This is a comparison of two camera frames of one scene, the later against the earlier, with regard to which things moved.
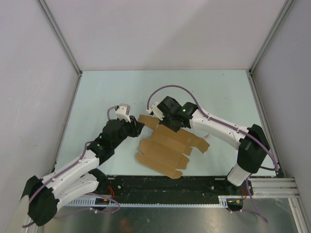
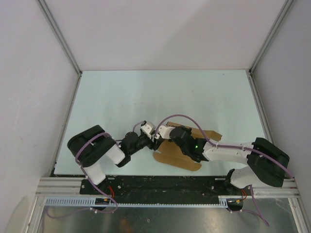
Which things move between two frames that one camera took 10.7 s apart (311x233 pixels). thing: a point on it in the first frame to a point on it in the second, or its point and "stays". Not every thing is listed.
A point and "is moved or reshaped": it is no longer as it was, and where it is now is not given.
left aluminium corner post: [43, 5] stays
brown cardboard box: [165, 150] is moved or reshaped
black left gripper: [135, 126] to [153, 145]
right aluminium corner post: [262, 52] stays
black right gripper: [175, 128] to [188, 130]
